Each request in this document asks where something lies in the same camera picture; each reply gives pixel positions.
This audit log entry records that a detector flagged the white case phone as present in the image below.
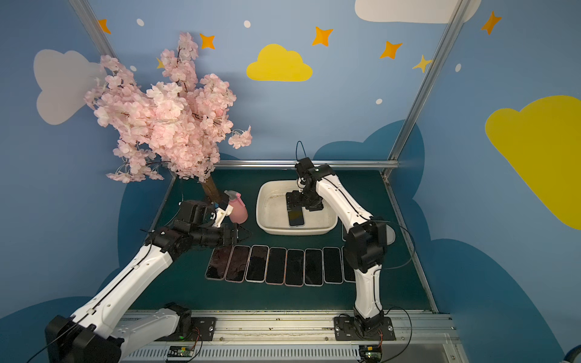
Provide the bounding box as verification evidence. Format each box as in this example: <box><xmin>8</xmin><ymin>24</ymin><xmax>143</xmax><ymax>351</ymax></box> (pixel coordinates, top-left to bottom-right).
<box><xmin>245</xmin><ymin>245</ymin><xmax>269</xmax><ymax>283</ymax></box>

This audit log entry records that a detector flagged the right green circuit board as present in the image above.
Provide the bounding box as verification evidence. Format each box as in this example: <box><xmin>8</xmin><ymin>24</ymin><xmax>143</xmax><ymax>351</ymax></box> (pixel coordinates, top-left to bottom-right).
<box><xmin>359</xmin><ymin>346</ymin><xmax>383</xmax><ymax>363</ymax></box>

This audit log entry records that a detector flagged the aluminium rail base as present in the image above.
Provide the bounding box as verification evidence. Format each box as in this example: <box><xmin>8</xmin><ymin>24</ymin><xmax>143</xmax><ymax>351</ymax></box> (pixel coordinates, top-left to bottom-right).
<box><xmin>74</xmin><ymin>309</ymin><xmax>471</xmax><ymax>363</ymax></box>

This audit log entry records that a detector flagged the pink case phone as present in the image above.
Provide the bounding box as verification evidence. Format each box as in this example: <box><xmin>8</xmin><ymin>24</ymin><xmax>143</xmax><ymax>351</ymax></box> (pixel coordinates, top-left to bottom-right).
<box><xmin>284</xmin><ymin>249</ymin><xmax>305</xmax><ymax>287</ymax></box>
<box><xmin>265</xmin><ymin>247</ymin><xmax>287</xmax><ymax>285</ymax></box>

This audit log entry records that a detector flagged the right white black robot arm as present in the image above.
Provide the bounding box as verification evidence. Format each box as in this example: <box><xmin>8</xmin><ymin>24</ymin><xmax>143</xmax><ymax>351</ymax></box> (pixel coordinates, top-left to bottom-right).
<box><xmin>287</xmin><ymin>157</ymin><xmax>395</xmax><ymax>337</ymax></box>

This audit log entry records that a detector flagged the grey round disc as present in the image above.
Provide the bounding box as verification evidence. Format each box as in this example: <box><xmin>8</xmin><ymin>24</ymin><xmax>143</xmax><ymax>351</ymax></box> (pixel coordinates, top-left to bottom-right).
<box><xmin>386</xmin><ymin>225</ymin><xmax>396</xmax><ymax>245</ymax></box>

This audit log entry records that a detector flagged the green circuit board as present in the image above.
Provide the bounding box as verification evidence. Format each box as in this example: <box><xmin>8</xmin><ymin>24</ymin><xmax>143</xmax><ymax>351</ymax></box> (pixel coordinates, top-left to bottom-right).
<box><xmin>167</xmin><ymin>346</ymin><xmax>195</xmax><ymax>359</ymax></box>
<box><xmin>359</xmin><ymin>346</ymin><xmax>383</xmax><ymax>363</ymax></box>

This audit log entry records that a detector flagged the white plastic storage box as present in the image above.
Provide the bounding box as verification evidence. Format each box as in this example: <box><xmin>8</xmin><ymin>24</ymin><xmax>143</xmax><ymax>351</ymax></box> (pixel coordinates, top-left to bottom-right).
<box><xmin>256</xmin><ymin>180</ymin><xmax>338</xmax><ymax>236</ymax></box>

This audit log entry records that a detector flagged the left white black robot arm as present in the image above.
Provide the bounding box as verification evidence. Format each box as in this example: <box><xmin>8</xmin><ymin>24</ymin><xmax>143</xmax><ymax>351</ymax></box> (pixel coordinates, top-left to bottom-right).
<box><xmin>45</xmin><ymin>201</ymin><xmax>238</xmax><ymax>362</ymax></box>

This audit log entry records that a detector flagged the black phone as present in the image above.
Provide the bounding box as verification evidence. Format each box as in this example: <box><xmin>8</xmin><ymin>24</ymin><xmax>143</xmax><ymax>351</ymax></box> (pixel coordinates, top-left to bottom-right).
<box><xmin>323</xmin><ymin>247</ymin><xmax>343</xmax><ymax>284</ymax></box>
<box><xmin>343</xmin><ymin>258</ymin><xmax>356</xmax><ymax>283</ymax></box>
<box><xmin>287</xmin><ymin>205</ymin><xmax>305</xmax><ymax>227</ymax></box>
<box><xmin>304</xmin><ymin>249</ymin><xmax>324</xmax><ymax>287</ymax></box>

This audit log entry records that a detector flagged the pink back phone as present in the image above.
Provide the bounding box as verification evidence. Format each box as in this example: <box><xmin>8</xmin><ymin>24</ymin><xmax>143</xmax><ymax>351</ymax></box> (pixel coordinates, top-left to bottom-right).
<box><xmin>205</xmin><ymin>246</ymin><xmax>233</xmax><ymax>281</ymax></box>

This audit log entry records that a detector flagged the pink cherry blossom tree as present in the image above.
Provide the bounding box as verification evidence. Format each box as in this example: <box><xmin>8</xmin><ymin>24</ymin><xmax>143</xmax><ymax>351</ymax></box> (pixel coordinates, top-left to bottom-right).
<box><xmin>85</xmin><ymin>33</ymin><xmax>252</xmax><ymax>203</ymax></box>

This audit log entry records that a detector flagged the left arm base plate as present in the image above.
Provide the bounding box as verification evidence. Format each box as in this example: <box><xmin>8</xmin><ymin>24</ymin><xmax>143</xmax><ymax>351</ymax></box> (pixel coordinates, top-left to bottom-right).
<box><xmin>157</xmin><ymin>316</ymin><xmax>217</xmax><ymax>342</ymax></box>

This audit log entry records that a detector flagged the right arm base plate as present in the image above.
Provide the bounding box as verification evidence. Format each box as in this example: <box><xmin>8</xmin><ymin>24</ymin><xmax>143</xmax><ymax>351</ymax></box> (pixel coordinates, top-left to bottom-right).
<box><xmin>333</xmin><ymin>314</ymin><xmax>396</xmax><ymax>341</ymax></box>

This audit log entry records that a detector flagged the left green circuit board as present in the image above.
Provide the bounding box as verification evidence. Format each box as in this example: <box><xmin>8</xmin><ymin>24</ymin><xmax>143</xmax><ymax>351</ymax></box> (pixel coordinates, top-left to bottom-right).
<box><xmin>167</xmin><ymin>346</ymin><xmax>195</xmax><ymax>359</ymax></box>

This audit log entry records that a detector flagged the pink spray bottle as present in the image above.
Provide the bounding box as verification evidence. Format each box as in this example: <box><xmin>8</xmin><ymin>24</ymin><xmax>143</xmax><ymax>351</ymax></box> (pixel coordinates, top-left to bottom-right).
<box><xmin>225</xmin><ymin>190</ymin><xmax>248</xmax><ymax>224</ymax></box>

